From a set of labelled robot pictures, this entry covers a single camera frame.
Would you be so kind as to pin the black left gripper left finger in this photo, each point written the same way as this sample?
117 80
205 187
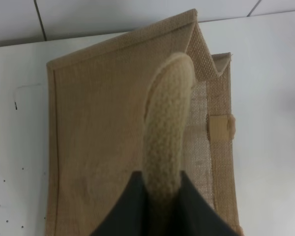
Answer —
132 215

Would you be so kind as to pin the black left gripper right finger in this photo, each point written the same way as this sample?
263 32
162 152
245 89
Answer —
192 216

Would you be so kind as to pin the brown linen tote bag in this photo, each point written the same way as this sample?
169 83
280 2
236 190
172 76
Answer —
154 100

